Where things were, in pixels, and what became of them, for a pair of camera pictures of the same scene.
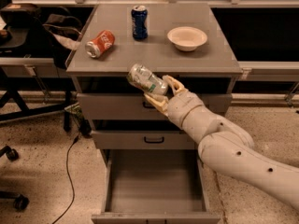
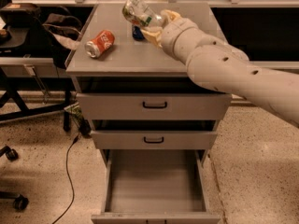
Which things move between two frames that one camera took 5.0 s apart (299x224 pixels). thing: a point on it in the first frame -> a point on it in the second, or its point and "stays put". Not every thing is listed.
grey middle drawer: [145, 139] stays put
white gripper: [183, 105] -> [172, 34]
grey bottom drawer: [154, 187] stays put
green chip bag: [77, 111] stays put
